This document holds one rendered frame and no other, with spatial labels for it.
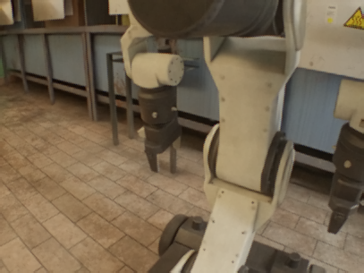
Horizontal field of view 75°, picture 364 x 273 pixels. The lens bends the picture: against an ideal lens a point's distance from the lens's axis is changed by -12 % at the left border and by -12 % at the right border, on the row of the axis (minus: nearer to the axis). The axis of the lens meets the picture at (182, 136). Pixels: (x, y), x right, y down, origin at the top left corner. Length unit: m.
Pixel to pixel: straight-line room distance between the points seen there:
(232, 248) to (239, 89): 0.37
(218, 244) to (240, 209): 0.10
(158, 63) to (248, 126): 0.22
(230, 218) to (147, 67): 0.39
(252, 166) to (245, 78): 0.18
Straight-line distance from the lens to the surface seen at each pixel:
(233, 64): 0.48
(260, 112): 0.49
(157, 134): 0.63
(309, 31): 1.19
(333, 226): 0.58
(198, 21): 0.24
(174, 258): 0.95
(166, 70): 0.54
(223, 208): 0.65
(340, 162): 0.51
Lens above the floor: 0.90
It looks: 25 degrees down
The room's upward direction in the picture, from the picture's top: 1 degrees clockwise
